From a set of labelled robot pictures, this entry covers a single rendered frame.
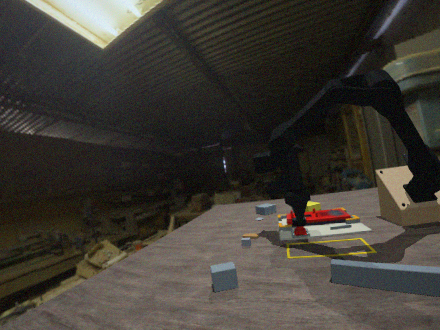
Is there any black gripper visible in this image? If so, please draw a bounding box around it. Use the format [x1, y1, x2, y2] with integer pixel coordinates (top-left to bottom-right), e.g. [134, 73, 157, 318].
[281, 167, 311, 224]

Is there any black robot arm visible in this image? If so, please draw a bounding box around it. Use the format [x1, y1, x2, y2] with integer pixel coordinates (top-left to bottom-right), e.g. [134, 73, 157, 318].
[253, 69, 440, 203]

